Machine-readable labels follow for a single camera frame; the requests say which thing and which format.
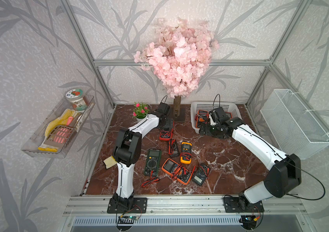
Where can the small black multimeter front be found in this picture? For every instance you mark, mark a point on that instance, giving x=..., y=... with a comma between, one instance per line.
x=200, y=174

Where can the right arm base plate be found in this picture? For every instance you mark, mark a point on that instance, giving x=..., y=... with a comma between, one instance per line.
x=241, y=205

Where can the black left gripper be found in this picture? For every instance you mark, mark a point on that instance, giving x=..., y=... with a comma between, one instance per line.
x=169, y=123

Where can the large green multimeter left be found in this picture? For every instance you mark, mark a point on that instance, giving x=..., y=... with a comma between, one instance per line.
x=152, y=162

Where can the white wire mesh wall basket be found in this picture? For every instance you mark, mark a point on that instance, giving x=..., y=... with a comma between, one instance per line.
x=293, y=126

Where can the small potted pink flower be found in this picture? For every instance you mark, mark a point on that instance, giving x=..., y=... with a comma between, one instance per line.
x=141, y=110

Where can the pink grid brush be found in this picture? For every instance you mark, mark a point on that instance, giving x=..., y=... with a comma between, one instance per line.
x=57, y=138

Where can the circuit board right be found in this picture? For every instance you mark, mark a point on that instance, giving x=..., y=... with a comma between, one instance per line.
x=249, y=223

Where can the green circuit board left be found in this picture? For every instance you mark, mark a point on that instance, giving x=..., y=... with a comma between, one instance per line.
x=128, y=219

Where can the orange multimeter front left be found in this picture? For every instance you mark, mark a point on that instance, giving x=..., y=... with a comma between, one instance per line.
x=171, y=168

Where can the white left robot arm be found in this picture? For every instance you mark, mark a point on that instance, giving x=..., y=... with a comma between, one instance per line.
x=128, y=150

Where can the yellow ANENG multimeter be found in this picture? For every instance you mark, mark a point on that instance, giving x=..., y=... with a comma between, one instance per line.
x=185, y=155

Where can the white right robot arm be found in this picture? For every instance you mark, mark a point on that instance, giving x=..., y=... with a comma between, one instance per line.
x=284, y=170

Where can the clear acrylic wall shelf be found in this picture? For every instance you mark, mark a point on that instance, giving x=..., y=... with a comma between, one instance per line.
x=31, y=146

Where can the aluminium front rail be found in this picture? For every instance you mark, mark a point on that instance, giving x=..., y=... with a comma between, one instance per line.
x=180, y=205

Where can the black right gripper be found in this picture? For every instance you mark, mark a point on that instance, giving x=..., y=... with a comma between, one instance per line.
x=206, y=129

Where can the aluminium frame post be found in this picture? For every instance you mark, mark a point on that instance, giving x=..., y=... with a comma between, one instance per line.
x=67, y=8

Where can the yellow sticky note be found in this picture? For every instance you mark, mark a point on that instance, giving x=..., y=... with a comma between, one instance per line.
x=109, y=162

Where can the orange Victor 890F multimeter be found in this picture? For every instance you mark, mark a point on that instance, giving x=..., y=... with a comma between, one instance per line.
x=202, y=117

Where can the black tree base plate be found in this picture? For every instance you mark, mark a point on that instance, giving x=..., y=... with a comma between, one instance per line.
x=180, y=116

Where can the red ANENG DT9205A multimeter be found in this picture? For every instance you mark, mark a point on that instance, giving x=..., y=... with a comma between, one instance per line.
x=165, y=135

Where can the pink cherry blossom tree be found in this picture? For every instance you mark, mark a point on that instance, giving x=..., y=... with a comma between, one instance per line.
x=179, y=57

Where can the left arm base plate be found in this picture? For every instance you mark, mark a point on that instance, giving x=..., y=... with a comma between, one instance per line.
x=131, y=205

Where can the white plastic perforated basket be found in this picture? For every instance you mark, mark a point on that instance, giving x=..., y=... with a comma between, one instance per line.
x=228, y=107

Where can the small black clamp multimeter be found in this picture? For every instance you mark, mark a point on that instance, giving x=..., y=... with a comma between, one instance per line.
x=173, y=150

